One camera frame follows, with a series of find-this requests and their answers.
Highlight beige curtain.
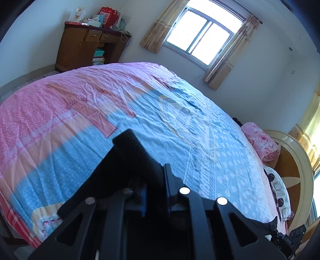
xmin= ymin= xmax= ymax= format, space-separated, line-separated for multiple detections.
xmin=203 ymin=15 xmax=260 ymax=90
xmin=139 ymin=0 xmax=189 ymax=53

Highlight white box on desk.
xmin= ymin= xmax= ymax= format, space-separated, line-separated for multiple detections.
xmin=68 ymin=6 xmax=86 ymax=23

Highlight red gift bag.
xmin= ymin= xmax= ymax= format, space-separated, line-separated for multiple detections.
xmin=98 ymin=7 xmax=119 ymax=29

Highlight cream wooden headboard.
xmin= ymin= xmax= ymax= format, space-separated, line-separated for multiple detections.
xmin=265 ymin=130 xmax=313 ymax=232

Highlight black pants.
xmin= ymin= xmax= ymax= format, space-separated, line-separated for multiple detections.
xmin=58 ymin=130 xmax=170 ymax=259

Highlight window with metal frame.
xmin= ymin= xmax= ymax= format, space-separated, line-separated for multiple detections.
xmin=165 ymin=1 xmax=246 ymax=69

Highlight right beige curtain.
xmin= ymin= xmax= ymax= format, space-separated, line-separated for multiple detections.
xmin=203 ymin=15 xmax=260 ymax=90

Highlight brown wooden desk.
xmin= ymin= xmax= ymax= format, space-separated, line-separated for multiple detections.
xmin=55 ymin=22 xmax=131 ymax=72

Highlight teal box under desk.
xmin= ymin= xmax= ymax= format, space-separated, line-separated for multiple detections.
xmin=94 ymin=48 xmax=105 ymax=57

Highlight pink floral folded blanket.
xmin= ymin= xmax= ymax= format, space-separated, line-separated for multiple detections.
xmin=241 ymin=122 xmax=280 ymax=162

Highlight light blue tissue box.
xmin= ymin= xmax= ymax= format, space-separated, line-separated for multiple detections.
xmin=87 ymin=15 xmax=104 ymax=28

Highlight white dotted pillow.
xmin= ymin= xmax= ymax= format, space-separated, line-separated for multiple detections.
xmin=263 ymin=166 xmax=294 ymax=222

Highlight pink blue patchwork bedspread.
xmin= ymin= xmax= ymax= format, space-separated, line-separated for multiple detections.
xmin=1 ymin=62 xmax=278 ymax=247

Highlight left beige curtain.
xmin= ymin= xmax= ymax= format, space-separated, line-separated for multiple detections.
xmin=139 ymin=0 xmax=189 ymax=53

